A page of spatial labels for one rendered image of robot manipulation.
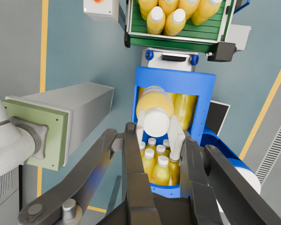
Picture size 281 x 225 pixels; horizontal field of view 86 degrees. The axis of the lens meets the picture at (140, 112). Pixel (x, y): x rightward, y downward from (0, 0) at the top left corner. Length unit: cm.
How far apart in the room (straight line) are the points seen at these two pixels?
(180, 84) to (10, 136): 63
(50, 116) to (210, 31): 83
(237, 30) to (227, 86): 102
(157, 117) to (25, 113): 73
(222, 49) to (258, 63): 129
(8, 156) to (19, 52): 162
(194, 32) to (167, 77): 40
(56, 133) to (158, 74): 56
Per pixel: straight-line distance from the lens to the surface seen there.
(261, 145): 230
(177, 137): 16
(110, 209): 185
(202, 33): 82
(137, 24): 80
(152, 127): 22
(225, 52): 74
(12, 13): 226
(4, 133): 73
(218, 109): 172
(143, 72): 49
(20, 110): 88
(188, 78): 45
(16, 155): 75
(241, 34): 93
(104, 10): 62
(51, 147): 86
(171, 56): 63
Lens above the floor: 167
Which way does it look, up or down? 73 degrees down
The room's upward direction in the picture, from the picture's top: 168 degrees counter-clockwise
